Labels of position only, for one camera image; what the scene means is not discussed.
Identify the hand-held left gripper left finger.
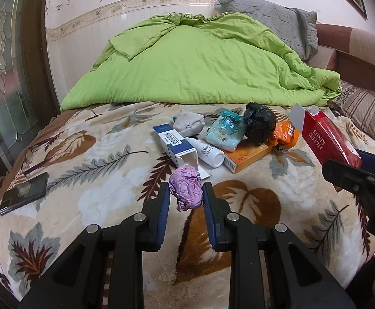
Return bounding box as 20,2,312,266
18,182,172,309

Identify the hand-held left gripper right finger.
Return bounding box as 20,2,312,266
202,182,357,309

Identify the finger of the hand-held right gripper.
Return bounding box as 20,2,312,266
322,159,375,242
355,149,375,176

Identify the purple paper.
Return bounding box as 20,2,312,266
169,165,205,212

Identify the teal wipes packet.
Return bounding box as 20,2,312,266
206,109,248,151

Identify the orange plastic wrapper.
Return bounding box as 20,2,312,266
269,120,300,151

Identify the red cardboard carton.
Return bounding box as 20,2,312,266
289,103,363,168

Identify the striped floral pillow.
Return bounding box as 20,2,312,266
327,80,375,153

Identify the white plastic bottle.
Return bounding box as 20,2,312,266
185,137,225,168

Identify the orange cardboard box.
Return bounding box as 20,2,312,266
221,135,273,174

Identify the white and blue carton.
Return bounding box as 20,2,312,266
153,124,212,181

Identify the leaf printed blanket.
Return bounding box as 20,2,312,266
0,101,375,309

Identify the black plastic bag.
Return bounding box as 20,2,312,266
243,102,277,144

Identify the brown upholstered headboard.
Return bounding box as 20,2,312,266
310,22,375,95

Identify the black smartphone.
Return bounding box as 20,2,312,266
0,172,49,216

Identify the green quilt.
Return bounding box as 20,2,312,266
60,12,342,111

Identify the grey quilted pillow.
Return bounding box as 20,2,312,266
219,0,318,63

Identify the wooden door with patterned glass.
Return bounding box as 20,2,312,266
0,0,62,174

